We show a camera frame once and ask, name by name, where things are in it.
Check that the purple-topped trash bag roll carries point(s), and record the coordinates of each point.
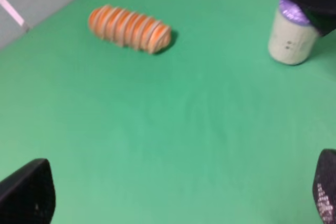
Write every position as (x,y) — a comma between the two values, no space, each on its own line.
(292,37)

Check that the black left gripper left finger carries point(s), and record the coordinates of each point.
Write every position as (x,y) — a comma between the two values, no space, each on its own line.
(28,194)

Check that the orange striped bread loaf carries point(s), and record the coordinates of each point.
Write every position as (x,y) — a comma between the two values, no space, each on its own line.
(130,29)

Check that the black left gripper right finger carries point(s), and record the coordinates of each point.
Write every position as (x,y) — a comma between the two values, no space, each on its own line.
(323,188)

